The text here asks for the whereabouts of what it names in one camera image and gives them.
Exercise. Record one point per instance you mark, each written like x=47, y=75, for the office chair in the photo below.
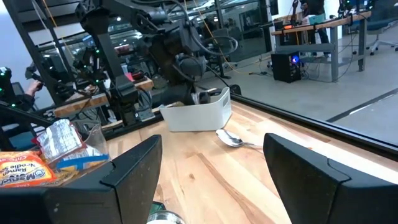
x=382, y=23

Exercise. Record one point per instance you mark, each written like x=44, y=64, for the clear plastic container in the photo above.
x=96, y=140

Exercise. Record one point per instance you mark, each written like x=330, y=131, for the person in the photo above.
x=315, y=6
x=15, y=102

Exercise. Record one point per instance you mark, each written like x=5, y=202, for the black background robot arm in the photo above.
x=90, y=65

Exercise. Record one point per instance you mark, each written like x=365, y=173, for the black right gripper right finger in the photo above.
x=335, y=193

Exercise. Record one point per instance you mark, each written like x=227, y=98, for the black computer tower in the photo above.
x=284, y=70

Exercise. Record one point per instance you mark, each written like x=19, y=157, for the blue-edged ramen noodle packet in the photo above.
x=81, y=161

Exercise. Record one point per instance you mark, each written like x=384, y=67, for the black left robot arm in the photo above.
x=174, y=37

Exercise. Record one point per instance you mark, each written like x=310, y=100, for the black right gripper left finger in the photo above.
x=93, y=202

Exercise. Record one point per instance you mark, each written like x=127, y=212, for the red ramen noodle packet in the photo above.
x=59, y=140

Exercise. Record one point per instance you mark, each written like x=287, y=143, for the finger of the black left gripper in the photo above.
x=177, y=95
x=213, y=95

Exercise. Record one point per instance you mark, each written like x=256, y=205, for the person's hand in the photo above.
x=34, y=88

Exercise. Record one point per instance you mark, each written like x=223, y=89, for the orange ramen noodle packet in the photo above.
x=21, y=171

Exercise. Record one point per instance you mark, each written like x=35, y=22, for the wooden-top background workbench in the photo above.
x=77, y=105
x=334, y=53

